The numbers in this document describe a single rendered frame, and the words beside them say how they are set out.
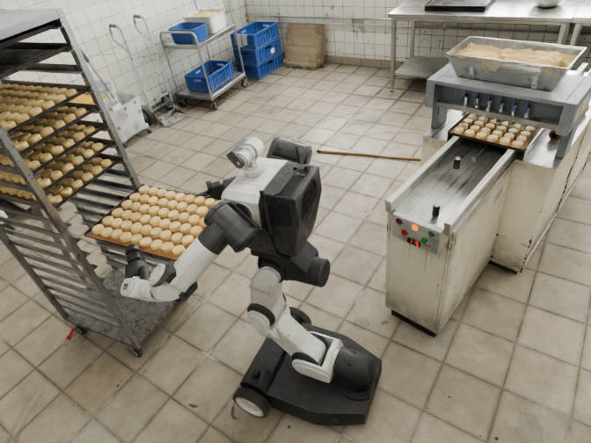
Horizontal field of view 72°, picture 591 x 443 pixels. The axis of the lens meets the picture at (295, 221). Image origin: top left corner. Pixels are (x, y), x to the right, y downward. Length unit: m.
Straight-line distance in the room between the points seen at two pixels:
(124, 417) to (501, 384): 1.99
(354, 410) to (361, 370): 0.20
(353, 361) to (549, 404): 0.99
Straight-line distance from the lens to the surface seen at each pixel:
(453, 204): 2.06
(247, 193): 1.34
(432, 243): 1.95
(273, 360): 2.26
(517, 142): 2.42
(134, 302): 2.87
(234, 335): 2.64
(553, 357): 2.65
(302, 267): 1.55
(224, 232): 1.26
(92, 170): 2.20
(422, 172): 2.15
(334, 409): 2.13
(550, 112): 2.39
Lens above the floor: 2.09
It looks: 39 degrees down
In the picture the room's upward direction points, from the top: 9 degrees counter-clockwise
